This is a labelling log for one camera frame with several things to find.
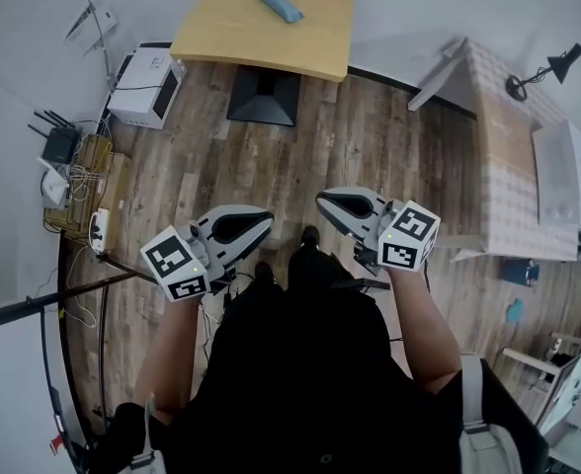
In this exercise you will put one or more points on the person's black clothing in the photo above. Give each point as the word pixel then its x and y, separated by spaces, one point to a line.
pixel 310 373

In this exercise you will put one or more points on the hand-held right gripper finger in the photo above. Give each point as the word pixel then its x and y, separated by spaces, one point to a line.
pixel 342 222
pixel 355 193

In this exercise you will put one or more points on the teal small object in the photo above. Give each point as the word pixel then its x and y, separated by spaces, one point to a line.
pixel 516 311

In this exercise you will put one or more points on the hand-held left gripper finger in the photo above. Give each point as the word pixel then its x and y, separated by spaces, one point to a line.
pixel 243 210
pixel 248 247

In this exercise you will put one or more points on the white wooden rack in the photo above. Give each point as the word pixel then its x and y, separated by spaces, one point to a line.
pixel 572 388

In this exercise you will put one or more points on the black router with antennas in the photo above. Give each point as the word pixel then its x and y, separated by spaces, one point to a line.
pixel 59 143

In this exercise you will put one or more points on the black tripod pole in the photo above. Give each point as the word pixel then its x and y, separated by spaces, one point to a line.
pixel 33 304

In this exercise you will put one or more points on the white power strip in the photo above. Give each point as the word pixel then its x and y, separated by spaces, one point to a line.
pixel 100 230

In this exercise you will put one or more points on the person's left black shoe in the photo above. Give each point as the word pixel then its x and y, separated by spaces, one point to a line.
pixel 265 272

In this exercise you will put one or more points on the white wooden board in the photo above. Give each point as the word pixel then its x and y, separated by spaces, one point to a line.
pixel 439 79

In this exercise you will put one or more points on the blue umbrella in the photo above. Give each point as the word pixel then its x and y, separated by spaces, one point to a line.
pixel 276 2

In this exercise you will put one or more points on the blue printed card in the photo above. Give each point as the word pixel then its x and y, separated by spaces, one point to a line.
pixel 520 272

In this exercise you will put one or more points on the person's right black shoe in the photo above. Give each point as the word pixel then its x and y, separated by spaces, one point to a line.
pixel 311 235

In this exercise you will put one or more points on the brown cardboard box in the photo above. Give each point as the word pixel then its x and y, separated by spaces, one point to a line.
pixel 107 181

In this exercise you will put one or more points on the person's right forearm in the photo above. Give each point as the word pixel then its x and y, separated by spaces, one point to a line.
pixel 426 334

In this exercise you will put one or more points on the white flat appliance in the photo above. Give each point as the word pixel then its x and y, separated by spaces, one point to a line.
pixel 562 176

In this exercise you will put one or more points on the wooden table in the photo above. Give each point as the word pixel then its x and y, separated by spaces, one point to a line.
pixel 251 32

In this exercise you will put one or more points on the white network device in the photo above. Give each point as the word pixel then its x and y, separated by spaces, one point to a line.
pixel 54 188

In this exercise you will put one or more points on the person's black shoe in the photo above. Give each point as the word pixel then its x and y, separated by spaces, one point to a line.
pixel 311 235
pixel 265 272

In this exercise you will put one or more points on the person's left forearm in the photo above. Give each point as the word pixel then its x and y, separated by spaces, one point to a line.
pixel 172 353

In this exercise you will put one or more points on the black desk lamp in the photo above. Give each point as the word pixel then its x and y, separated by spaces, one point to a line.
pixel 562 62

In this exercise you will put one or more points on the checked cloth covered table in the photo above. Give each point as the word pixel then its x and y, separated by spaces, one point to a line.
pixel 508 166

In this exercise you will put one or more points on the white printer box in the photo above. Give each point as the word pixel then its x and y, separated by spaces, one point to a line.
pixel 142 89

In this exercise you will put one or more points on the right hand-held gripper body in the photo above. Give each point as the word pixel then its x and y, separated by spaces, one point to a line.
pixel 406 235

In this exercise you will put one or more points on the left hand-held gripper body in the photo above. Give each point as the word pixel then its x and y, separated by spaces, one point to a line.
pixel 174 260

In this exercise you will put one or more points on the black table base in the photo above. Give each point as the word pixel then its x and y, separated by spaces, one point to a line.
pixel 265 98

